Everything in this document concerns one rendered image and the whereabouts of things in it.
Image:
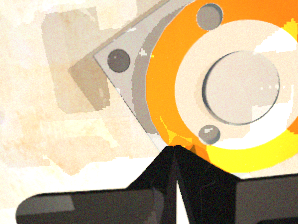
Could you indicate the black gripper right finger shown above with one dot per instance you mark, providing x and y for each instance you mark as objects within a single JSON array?
[{"x": 212, "y": 195}]

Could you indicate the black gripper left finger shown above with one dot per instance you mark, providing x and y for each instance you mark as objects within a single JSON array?
[{"x": 152, "y": 198}]

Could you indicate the orange round plate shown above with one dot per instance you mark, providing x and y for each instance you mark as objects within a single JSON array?
[{"x": 180, "y": 60}]

